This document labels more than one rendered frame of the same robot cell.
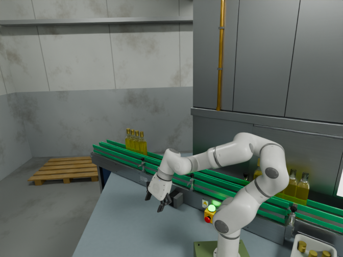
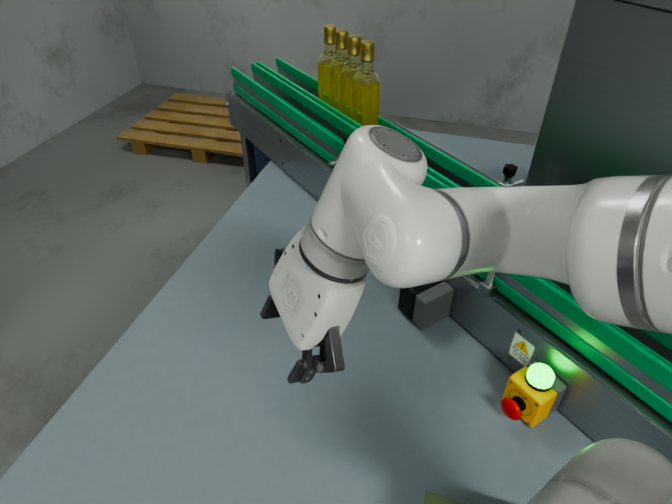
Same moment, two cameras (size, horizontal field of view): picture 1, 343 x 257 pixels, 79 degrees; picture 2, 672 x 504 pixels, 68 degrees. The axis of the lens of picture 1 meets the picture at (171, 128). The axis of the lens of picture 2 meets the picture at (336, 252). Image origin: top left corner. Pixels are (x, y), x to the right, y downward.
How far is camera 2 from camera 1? 55 cm
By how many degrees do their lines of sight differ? 27
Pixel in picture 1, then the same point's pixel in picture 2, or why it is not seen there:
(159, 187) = (302, 298)
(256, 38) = not seen: outside the picture
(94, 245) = (142, 376)
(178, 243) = (384, 459)
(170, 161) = (355, 198)
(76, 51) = not seen: outside the picture
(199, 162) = (520, 237)
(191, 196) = (481, 306)
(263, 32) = not seen: outside the picture
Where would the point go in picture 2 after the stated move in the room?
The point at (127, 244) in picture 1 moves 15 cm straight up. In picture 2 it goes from (230, 405) to (217, 351)
